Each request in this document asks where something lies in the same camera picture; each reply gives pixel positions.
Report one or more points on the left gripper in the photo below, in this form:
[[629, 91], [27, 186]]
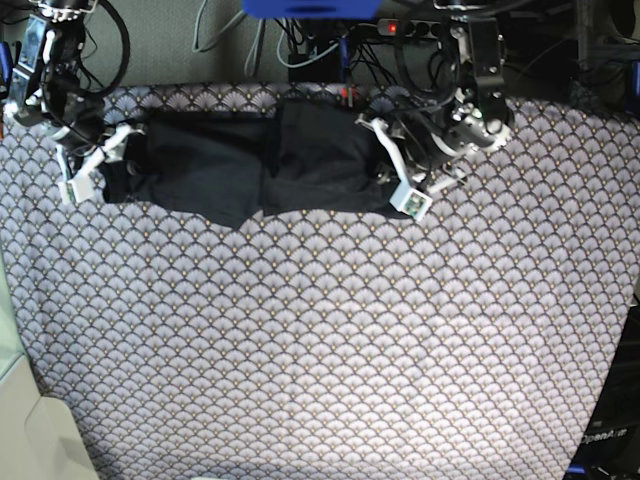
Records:
[[395, 155]]

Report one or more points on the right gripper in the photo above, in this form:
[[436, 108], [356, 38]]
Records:
[[79, 161]]

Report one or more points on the dark T-shirt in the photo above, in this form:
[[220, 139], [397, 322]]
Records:
[[228, 167]]

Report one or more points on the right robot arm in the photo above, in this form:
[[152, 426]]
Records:
[[42, 87]]

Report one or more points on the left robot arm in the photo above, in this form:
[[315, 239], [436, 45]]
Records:
[[463, 110]]

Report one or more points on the orange table clamp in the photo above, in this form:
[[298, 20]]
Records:
[[348, 96]]

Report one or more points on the black power strip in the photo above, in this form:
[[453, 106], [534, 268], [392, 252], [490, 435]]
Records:
[[415, 29]]

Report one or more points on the fan-patterned tablecloth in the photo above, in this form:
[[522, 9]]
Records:
[[472, 345]]

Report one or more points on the beige cabinet corner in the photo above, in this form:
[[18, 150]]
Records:
[[39, 436]]

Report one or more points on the black OpenArm box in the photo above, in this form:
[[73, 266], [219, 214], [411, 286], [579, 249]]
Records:
[[609, 448]]

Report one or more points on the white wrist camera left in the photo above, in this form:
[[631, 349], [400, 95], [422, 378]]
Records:
[[410, 201]]

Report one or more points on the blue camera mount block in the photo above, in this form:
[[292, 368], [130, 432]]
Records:
[[311, 9]]

